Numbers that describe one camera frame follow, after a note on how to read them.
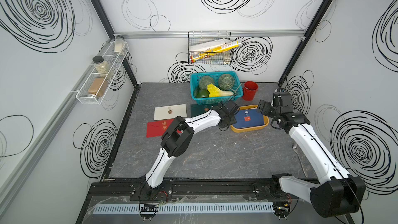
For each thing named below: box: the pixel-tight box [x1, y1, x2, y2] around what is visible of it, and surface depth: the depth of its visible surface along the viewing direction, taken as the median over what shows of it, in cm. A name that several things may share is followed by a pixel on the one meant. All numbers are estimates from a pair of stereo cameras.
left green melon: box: [199, 75, 215, 90], surface depth 111 cm
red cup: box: [242, 80, 259, 102], surface depth 108 cm
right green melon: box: [218, 73, 235, 91], surface depth 111 cm
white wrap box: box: [188, 38, 233, 52], surface depth 89 cm
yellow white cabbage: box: [207, 83, 235, 98], surface depth 106 cm
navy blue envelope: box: [232, 108, 265, 129], surface depth 98 cm
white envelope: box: [153, 103, 188, 121], surface depth 107 cm
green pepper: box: [195, 89, 210, 98], surface depth 106 cm
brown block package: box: [88, 77, 108, 97], surface depth 69 cm
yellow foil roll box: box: [190, 40, 243, 62], surface depth 86 cm
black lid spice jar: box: [92, 55, 110, 78], surface depth 72 cm
